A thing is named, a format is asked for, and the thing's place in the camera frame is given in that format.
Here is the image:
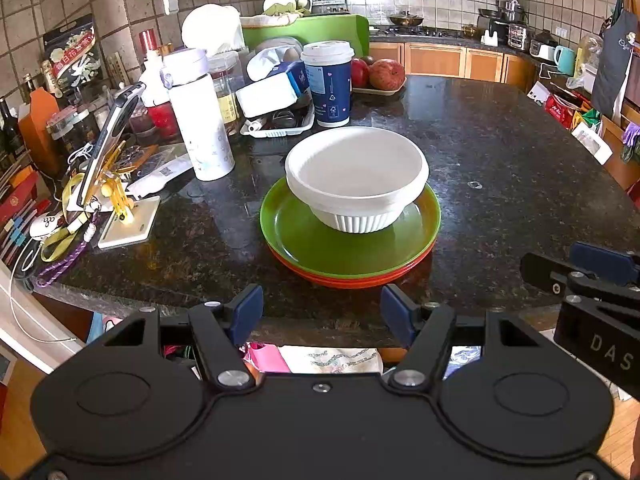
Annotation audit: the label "white plastic tray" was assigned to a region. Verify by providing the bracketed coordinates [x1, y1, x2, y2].
[240, 102, 316, 138]

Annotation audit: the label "blue paper cup white lid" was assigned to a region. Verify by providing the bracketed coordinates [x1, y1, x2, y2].
[300, 40, 357, 128]

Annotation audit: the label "mint green mug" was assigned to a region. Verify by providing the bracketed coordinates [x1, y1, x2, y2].
[553, 45, 577, 76]

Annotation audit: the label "wooden lower cabinets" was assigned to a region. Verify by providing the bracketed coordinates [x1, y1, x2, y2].
[368, 42, 536, 93]

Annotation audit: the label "red apple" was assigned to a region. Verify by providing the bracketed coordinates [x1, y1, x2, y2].
[368, 58, 407, 92]
[350, 58, 371, 88]

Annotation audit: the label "red snack bag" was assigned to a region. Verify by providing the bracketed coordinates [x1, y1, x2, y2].
[545, 94, 581, 128]

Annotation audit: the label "dark printed snack bag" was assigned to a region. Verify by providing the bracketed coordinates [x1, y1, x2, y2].
[41, 14, 104, 98]

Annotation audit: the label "green cutting board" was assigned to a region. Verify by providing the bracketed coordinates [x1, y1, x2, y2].
[241, 14, 371, 58]

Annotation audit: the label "pink bag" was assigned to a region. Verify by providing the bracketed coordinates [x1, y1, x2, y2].
[242, 342, 292, 373]

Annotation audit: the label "white photo box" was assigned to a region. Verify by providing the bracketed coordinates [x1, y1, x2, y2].
[571, 122, 613, 165]

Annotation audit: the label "yellow lanyard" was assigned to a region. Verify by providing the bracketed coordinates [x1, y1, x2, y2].
[40, 172, 101, 263]

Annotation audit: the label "yellow white phone stand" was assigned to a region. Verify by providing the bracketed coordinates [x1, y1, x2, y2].
[97, 170, 162, 250]

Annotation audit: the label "green plate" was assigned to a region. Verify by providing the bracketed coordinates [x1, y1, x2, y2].
[260, 177, 442, 277]

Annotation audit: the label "green and yellow bag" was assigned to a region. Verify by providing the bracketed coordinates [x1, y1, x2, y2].
[572, 107, 601, 131]

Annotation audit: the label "gas stove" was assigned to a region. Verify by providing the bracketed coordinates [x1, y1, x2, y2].
[372, 25, 463, 39]

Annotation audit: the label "red jar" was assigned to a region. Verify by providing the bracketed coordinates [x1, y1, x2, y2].
[145, 100, 181, 141]

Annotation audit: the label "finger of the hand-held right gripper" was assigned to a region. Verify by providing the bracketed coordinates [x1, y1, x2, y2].
[571, 241, 640, 287]
[520, 251, 640, 307]

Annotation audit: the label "white paper packet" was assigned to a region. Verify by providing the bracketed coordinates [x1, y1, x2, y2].
[127, 152, 193, 198]

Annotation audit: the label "smartphone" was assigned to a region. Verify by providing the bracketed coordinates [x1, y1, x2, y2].
[77, 82, 147, 208]

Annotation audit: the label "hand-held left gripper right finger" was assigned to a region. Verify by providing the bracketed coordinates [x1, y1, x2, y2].
[380, 284, 543, 393]

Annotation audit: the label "silver pressure cooker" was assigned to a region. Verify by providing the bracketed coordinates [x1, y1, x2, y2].
[507, 22, 531, 51]

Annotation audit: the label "dark apron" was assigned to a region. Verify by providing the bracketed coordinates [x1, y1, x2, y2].
[591, 0, 640, 118]

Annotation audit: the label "clear plastic bag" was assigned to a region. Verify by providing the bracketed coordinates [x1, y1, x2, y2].
[567, 35, 603, 91]

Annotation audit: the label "dark wine bottle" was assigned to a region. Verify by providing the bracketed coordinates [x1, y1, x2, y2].
[0, 97, 26, 161]

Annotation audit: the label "purple cord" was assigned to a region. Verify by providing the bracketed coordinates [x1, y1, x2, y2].
[32, 230, 98, 288]

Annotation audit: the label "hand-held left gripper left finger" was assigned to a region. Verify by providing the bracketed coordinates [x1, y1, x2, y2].
[102, 284, 264, 393]

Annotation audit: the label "white plastic bag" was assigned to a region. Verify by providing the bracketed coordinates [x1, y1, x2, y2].
[181, 4, 244, 58]

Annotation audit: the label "stack of colourful boxes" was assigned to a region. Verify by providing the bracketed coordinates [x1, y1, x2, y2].
[0, 160, 51, 266]

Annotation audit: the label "wooden shelf cabinet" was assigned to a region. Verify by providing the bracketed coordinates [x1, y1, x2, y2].
[600, 105, 640, 191]

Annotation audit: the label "clear plastic canister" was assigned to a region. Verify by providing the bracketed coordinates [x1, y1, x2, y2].
[207, 51, 246, 137]

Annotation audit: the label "white water bottle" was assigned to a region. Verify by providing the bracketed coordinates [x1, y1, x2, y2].
[162, 48, 236, 182]

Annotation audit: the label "beige fruit tray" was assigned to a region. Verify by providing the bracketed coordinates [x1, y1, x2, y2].
[352, 82, 407, 96]

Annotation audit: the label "white cable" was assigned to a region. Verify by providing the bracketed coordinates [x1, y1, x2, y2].
[10, 240, 86, 343]

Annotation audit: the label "white printed tote bag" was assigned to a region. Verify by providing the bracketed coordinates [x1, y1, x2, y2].
[277, 346, 383, 375]

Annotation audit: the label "orange paper box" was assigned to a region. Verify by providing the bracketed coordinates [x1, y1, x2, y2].
[17, 87, 63, 176]

